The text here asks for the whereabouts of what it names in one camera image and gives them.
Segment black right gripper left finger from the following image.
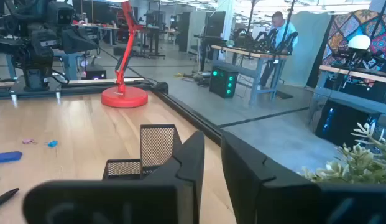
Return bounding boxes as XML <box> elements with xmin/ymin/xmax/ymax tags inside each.
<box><xmin>23</xmin><ymin>130</ymin><xmax>206</xmax><ymax>224</ymax></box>

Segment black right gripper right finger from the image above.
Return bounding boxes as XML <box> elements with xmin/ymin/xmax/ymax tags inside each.
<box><xmin>220</xmin><ymin>130</ymin><xmax>386</xmax><ymax>224</ymax></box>

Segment slim black pen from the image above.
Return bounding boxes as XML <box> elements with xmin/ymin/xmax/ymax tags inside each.
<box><xmin>0</xmin><ymin>187</ymin><xmax>20</xmax><ymax>210</ymax></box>

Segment small purple blue clip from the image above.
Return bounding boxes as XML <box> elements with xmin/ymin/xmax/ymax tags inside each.
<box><xmin>0</xmin><ymin>151</ymin><xmax>23</xmax><ymax>164</ymax></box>

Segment black mesh desk organizer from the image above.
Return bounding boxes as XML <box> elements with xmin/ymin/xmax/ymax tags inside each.
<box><xmin>102</xmin><ymin>124</ymin><xmax>183</xmax><ymax>181</ymax></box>

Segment black box pink light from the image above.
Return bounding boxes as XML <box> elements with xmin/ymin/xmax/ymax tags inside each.
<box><xmin>85</xmin><ymin>64</ymin><xmax>107</xmax><ymax>80</ymax></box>

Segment red desk lamp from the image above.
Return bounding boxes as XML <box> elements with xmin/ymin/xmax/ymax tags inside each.
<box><xmin>101</xmin><ymin>0</ymin><xmax>149</xmax><ymax>109</ymax></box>

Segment green potted plant black pot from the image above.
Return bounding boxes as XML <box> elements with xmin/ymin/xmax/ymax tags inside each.
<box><xmin>301</xmin><ymin>121</ymin><xmax>386</xmax><ymax>185</ymax></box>

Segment black computer blue light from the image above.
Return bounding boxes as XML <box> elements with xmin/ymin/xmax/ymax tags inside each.
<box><xmin>315</xmin><ymin>98</ymin><xmax>382</xmax><ymax>147</ymax></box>

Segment black computer green lights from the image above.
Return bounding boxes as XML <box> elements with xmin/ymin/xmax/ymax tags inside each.
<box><xmin>209</xmin><ymin>65</ymin><xmax>239</xmax><ymax>100</ymax></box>

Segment wooden workbench blue legs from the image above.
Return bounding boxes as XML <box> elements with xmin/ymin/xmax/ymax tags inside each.
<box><xmin>313</xmin><ymin>64</ymin><xmax>386</xmax><ymax>118</ymax></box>
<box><xmin>210</xmin><ymin>44</ymin><xmax>290</xmax><ymax>106</ymax></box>

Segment black background robot arms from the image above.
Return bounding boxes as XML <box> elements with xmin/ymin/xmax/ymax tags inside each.
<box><xmin>234</xmin><ymin>27</ymin><xmax>299</xmax><ymax>55</ymax></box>

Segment person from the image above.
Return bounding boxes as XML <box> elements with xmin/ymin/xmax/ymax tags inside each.
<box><xmin>259</xmin><ymin>11</ymin><xmax>300</xmax><ymax>88</ymax></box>

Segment white globe lamp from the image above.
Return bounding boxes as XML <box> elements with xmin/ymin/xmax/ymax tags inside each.
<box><xmin>347</xmin><ymin>34</ymin><xmax>372</xmax><ymax>63</ymax></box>

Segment colourful patchwork panel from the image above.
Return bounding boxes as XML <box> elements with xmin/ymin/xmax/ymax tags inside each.
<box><xmin>321</xmin><ymin>9</ymin><xmax>386</xmax><ymax>88</ymax></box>

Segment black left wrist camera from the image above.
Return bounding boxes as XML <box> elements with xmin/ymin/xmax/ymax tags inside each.
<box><xmin>45</xmin><ymin>1</ymin><xmax>76</xmax><ymax>26</ymax></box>

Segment black aluminium table frame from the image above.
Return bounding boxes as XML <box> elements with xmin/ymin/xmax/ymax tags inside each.
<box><xmin>0</xmin><ymin>77</ymin><xmax>224</xmax><ymax>146</ymax></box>

